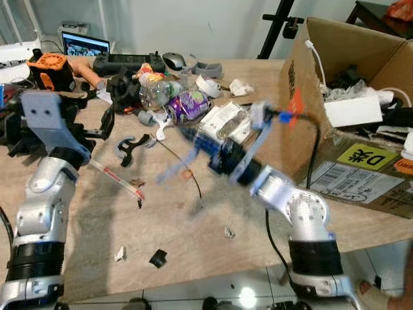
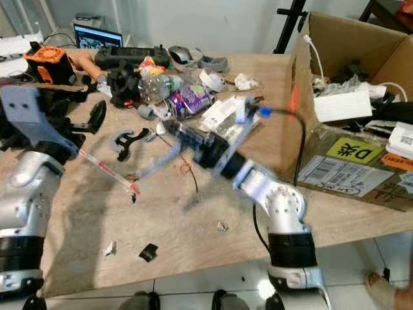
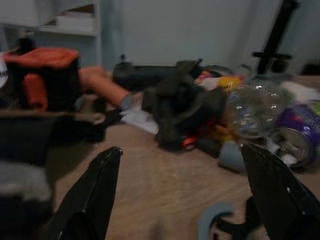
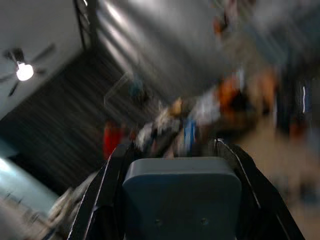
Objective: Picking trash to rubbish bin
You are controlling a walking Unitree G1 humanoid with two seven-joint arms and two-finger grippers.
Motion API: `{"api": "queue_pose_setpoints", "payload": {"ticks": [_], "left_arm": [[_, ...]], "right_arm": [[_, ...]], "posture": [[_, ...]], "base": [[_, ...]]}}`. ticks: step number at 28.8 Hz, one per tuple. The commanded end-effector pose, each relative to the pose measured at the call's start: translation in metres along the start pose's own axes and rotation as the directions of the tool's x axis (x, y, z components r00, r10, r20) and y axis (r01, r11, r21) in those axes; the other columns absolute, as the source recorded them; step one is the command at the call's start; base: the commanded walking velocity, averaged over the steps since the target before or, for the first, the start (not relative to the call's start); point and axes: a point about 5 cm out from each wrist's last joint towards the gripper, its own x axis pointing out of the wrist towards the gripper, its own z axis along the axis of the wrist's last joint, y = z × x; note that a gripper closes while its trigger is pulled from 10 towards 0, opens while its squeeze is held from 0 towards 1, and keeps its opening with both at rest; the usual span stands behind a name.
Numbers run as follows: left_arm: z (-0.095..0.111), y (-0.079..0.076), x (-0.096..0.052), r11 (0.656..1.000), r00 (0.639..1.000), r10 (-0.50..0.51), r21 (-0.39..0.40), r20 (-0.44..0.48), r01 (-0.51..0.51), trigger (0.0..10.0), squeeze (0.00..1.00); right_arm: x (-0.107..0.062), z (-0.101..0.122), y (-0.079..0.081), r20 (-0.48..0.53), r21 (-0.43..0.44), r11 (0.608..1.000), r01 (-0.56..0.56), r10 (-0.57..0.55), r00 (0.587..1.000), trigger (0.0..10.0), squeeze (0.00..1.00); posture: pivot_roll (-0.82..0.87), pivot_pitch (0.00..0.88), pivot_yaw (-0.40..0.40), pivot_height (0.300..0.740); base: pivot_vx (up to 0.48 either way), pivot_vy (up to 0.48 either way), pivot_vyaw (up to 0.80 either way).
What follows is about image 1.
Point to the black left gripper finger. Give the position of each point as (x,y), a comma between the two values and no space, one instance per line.
(106,123)
(14,135)

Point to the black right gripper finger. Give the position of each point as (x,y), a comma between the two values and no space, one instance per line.
(179,166)
(197,139)

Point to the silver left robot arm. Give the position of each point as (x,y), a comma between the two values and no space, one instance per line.
(42,194)

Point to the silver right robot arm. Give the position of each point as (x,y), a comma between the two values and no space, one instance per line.
(303,213)

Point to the white plastic packet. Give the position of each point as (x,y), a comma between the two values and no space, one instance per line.
(222,121)

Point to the purple snack wrapper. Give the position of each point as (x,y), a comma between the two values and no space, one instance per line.
(190,106)

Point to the black curved plastic clip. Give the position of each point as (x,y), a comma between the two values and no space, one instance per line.
(125,150)

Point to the black round fan part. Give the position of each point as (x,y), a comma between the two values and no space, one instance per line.
(124,90)

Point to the skin coloured tube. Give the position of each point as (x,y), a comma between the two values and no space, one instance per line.
(87,74)

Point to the white tape roll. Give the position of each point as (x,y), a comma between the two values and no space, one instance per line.
(208,86)

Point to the clear pen with red ink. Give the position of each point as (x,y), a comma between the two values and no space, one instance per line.
(116,179)

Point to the clear plastic bottle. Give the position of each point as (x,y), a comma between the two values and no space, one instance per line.
(158,92)

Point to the black handheld controller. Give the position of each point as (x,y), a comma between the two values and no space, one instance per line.
(126,63)

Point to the crumpled white paper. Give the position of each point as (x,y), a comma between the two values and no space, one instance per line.
(241,87)

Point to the grey plastic part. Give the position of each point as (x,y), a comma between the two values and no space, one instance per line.
(208,70)

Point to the orange and black fan block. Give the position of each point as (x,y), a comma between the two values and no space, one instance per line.
(51,70)

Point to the tiny crumpled grey scrap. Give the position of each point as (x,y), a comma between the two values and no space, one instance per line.
(229,232)

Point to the white box with code print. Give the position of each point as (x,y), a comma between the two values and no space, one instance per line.
(407,145)

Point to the grey computer mouse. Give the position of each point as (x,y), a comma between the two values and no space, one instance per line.
(174,61)

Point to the open laptop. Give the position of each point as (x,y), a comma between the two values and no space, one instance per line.
(85,44)

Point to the white power strip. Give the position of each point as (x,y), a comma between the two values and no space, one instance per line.
(19,53)

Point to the small black scrap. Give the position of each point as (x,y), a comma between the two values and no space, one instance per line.
(158,258)

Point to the white paper scrap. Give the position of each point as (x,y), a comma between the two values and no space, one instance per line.
(120,254)

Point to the brown cardboard box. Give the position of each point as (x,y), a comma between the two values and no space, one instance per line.
(361,168)

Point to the white power adapter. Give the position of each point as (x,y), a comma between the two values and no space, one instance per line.
(353,111)

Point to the black tripod stand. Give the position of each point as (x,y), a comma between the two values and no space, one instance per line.
(277,29)

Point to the dark chair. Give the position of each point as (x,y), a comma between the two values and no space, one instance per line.
(381,16)

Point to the person's foot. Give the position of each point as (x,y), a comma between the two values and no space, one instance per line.
(373,297)

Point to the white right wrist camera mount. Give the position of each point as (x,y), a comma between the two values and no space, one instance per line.
(255,139)

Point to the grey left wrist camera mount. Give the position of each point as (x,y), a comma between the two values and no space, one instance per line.
(46,113)

